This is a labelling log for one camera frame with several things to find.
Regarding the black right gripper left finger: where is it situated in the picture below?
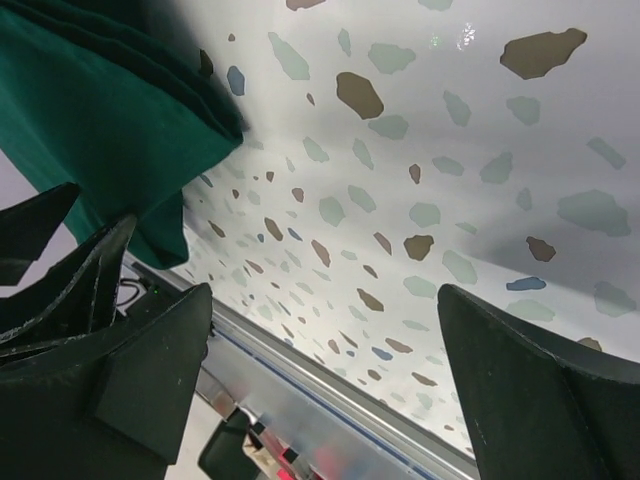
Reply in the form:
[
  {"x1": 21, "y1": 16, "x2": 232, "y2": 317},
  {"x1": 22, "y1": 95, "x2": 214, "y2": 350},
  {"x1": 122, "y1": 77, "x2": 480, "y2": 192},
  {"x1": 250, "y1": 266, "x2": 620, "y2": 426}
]
[{"x1": 1, "y1": 284, "x2": 212, "y2": 479}]

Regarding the aluminium rail frame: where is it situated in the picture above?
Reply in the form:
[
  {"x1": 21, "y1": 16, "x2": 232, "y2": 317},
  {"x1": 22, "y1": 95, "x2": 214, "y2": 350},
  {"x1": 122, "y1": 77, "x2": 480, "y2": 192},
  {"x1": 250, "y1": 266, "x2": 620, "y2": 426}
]
[{"x1": 125, "y1": 240, "x2": 479, "y2": 479}]

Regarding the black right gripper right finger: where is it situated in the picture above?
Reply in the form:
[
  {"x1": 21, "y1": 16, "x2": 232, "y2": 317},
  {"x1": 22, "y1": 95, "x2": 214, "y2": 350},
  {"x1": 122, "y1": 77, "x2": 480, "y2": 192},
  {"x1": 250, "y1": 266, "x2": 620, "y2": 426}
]
[{"x1": 437, "y1": 284, "x2": 639, "y2": 479}]

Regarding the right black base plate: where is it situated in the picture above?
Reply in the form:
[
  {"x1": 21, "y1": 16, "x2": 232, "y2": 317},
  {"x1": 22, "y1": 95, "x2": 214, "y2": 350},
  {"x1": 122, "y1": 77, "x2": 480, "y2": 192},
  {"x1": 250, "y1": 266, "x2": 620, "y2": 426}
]
[{"x1": 198, "y1": 409, "x2": 261, "y2": 480}]

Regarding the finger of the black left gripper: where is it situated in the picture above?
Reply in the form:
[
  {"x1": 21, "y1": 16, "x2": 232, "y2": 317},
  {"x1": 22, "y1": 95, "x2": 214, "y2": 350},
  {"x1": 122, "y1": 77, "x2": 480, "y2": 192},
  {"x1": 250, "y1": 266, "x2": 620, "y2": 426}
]
[
  {"x1": 1, "y1": 183, "x2": 80, "y2": 298},
  {"x1": 1, "y1": 215, "x2": 136, "y2": 345}
]

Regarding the dark green surgical cloth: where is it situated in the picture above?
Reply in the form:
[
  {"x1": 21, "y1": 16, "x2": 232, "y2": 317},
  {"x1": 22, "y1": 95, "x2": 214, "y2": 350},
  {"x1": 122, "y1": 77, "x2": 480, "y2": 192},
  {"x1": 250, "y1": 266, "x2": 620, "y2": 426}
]
[{"x1": 1, "y1": 1, "x2": 243, "y2": 269}]

